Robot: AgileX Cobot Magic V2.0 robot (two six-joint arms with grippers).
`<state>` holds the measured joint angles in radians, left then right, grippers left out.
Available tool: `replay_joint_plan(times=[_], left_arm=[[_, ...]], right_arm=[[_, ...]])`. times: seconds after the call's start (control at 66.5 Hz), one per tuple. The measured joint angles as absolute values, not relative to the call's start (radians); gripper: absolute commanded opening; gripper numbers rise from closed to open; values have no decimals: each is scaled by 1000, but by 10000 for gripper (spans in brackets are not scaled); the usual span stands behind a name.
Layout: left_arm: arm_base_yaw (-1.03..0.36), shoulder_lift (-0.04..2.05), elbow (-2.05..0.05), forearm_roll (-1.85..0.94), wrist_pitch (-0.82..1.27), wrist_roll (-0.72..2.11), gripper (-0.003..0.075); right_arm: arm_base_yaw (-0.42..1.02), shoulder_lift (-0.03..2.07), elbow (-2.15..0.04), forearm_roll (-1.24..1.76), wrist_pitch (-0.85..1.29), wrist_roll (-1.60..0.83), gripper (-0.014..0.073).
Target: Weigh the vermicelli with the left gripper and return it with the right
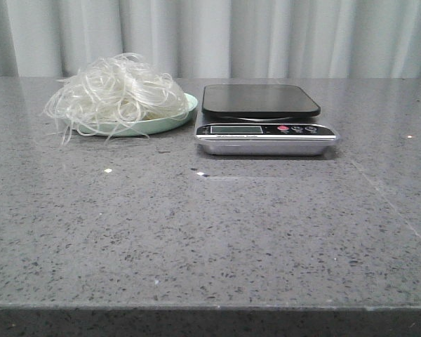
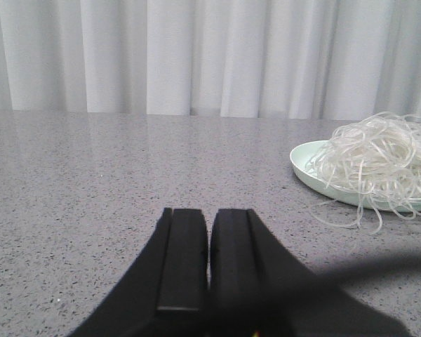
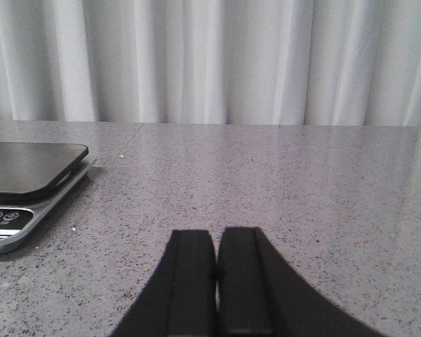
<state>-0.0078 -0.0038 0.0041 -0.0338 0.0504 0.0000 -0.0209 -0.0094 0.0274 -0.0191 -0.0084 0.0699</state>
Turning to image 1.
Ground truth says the white vermicelli noodle bundle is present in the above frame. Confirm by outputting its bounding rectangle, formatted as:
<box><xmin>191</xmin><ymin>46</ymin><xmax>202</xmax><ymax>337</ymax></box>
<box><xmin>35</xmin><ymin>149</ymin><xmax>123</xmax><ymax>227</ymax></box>
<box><xmin>44</xmin><ymin>53</ymin><xmax>187</xmax><ymax>143</ymax></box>

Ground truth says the silver black kitchen scale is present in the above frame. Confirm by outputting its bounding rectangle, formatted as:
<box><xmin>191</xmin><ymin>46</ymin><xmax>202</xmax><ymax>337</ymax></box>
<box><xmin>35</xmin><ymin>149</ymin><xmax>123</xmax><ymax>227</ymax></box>
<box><xmin>195</xmin><ymin>84</ymin><xmax>340</xmax><ymax>156</ymax></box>

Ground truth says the light green round plate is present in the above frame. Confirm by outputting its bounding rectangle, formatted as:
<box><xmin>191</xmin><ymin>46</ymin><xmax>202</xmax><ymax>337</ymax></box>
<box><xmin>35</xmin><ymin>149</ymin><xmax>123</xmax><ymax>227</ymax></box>
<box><xmin>72</xmin><ymin>93</ymin><xmax>198</xmax><ymax>137</ymax></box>

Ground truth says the white pleated curtain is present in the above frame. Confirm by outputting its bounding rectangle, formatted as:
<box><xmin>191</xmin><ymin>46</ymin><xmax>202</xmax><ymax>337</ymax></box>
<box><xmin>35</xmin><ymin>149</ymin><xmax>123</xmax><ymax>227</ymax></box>
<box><xmin>0</xmin><ymin>1</ymin><xmax>421</xmax><ymax>78</ymax></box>

